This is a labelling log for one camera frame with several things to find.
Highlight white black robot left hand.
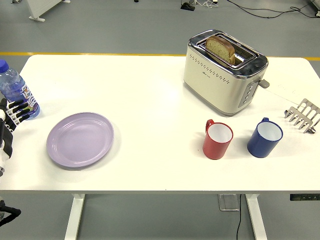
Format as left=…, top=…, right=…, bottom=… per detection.
left=0, top=98, right=30, bottom=169

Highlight purple plate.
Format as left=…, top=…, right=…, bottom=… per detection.
left=46, top=111, right=115, bottom=171

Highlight blue drink bottle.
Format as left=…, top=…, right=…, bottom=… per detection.
left=0, top=59, right=41, bottom=121

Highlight red mug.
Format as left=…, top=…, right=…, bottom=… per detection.
left=202, top=119, right=234, bottom=160

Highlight cream silver toaster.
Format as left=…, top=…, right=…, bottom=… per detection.
left=183, top=29, right=271, bottom=117

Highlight black floor device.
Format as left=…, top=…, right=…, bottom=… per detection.
left=180, top=1, right=196, bottom=11

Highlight brown bread slice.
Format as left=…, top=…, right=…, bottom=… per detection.
left=205, top=34, right=236, bottom=64

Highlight blue mug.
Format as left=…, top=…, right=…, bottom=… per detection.
left=246, top=117, right=284, bottom=159

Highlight white paper sheet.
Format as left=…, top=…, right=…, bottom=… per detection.
left=264, top=67, right=316, bottom=103

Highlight silver metal toast rack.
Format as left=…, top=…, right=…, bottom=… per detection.
left=284, top=98, right=320, bottom=135

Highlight black table control panel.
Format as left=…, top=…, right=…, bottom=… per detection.
left=289, top=193, right=320, bottom=201

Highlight white furniture frame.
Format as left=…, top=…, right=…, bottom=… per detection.
left=24, top=0, right=71, bottom=22

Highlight clear bracket under table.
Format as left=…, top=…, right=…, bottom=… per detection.
left=217, top=194, right=241, bottom=212

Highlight white floor cables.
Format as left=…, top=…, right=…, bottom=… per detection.
left=193, top=0, right=219, bottom=8

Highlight black cable under table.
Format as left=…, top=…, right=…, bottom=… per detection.
left=235, top=194, right=243, bottom=240

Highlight black floor cable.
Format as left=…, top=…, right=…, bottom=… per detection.
left=226, top=0, right=320, bottom=20

